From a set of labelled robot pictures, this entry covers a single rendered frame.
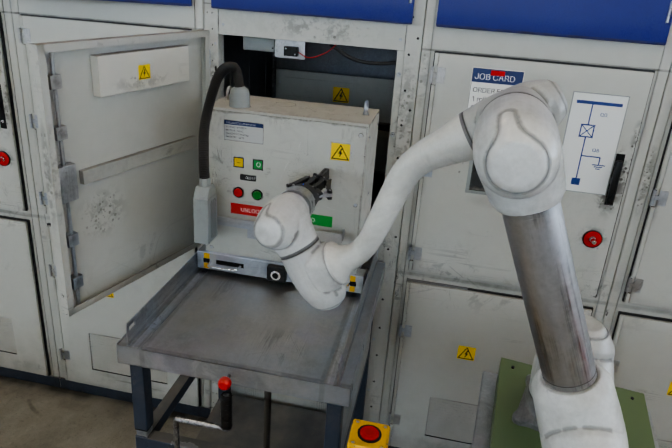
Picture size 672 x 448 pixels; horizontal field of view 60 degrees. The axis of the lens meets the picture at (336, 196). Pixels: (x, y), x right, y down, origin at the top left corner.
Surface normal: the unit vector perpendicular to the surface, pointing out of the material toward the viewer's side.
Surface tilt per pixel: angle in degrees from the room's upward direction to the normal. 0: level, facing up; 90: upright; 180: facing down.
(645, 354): 90
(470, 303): 90
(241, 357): 0
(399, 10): 90
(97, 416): 0
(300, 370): 0
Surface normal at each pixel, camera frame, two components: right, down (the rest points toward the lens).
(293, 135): -0.21, 0.34
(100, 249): 0.88, 0.22
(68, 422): 0.07, -0.93
